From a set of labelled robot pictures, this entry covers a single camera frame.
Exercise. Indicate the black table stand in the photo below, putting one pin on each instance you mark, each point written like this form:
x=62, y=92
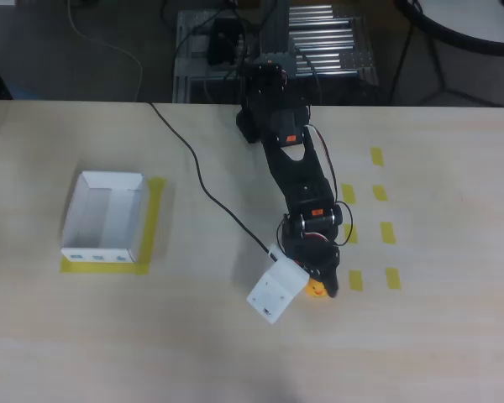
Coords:
x=439, y=80

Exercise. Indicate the yellow rubber duck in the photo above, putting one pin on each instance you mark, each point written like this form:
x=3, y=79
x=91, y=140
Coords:
x=316, y=289

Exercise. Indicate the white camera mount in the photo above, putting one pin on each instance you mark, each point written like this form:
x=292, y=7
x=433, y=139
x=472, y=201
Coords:
x=277, y=289

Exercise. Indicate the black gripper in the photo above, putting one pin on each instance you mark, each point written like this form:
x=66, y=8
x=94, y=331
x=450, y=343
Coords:
x=325, y=269

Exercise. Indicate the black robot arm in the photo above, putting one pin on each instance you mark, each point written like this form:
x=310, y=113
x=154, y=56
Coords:
x=298, y=168

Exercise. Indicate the white cardboard box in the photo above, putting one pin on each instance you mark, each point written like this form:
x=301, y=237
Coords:
x=103, y=218

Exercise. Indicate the round white table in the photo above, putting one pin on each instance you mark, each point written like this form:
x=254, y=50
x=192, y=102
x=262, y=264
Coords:
x=466, y=25

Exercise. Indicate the short yellow tape mark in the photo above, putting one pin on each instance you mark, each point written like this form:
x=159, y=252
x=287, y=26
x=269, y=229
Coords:
x=349, y=194
x=379, y=193
x=376, y=157

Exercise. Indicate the long yellow tape strip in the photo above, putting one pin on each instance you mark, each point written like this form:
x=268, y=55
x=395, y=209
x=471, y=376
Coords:
x=153, y=218
x=105, y=268

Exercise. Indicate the aluminium roller frame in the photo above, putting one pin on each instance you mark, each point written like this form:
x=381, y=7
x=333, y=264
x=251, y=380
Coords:
x=336, y=46

